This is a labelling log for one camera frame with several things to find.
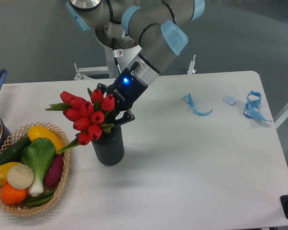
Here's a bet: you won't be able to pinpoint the red tulip bouquet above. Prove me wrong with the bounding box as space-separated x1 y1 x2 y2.
45 89 115 153

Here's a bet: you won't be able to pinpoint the dark grey ribbed vase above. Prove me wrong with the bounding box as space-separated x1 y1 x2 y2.
92 126 125 166

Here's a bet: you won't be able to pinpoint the purple sweet potato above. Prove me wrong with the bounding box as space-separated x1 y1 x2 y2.
44 155 63 187

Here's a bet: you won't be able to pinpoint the light blue small cap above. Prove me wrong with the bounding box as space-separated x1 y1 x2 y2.
223 96 236 105

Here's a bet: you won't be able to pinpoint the cream white onion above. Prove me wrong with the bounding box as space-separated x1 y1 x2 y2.
7 164 34 190

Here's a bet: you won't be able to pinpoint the green pepper in basket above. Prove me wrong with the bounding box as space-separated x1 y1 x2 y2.
24 190 55 208

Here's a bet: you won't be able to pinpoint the woven wicker basket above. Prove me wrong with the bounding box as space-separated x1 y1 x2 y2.
0 122 71 217

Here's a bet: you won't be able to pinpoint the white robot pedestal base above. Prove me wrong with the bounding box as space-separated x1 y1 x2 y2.
73 43 197 81

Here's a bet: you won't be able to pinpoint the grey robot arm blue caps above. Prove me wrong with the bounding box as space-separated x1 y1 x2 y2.
65 0 205 126

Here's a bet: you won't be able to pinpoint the dark green cucumber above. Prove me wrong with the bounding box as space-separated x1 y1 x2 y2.
0 137 31 165

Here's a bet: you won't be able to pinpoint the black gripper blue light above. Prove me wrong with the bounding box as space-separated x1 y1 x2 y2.
96 68 148 126

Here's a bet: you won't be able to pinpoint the yellow squash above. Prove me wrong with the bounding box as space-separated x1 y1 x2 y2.
28 125 64 154

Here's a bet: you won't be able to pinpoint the green bok choy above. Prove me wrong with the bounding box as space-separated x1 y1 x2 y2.
21 138 56 197

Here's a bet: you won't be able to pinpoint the blue tangled ribbon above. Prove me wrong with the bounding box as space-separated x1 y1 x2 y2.
243 91 272 122

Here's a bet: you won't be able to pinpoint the blue curled ribbon strip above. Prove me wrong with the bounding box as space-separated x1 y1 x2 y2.
182 93 213 116

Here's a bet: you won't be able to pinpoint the yellow bell pepper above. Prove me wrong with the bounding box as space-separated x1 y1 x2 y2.
0 162 21 186

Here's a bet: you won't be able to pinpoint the orange fruit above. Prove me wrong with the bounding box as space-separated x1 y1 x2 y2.
0 184 27 205

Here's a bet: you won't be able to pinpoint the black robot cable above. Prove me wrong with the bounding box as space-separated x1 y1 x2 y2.
111 37 124 79

